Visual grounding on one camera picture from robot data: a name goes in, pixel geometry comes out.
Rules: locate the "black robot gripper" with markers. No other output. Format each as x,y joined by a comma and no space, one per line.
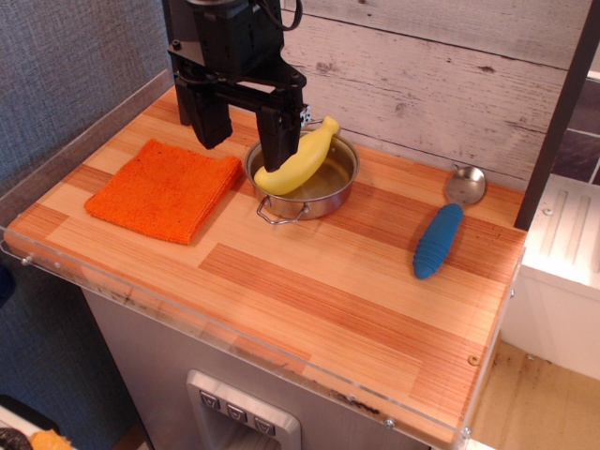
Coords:
236,59

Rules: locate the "orange towel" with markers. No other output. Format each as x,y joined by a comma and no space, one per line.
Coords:
165,192

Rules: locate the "yellow toy banana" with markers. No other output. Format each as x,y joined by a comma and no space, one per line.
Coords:
297,169

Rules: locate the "small steel pot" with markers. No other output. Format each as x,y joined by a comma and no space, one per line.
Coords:
327,189

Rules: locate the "clear acrylic table guard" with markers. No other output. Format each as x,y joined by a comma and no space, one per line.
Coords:
330,304

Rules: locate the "steel dispenser panel with buttons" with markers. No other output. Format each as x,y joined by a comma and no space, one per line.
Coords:
229,418

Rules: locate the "orange object bottom left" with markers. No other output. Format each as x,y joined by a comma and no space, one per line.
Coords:
49,440

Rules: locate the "blue-handled metal spoon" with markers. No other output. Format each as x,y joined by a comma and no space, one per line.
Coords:
466,186

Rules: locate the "dark right shelf post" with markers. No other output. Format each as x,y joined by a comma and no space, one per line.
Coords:
566,104

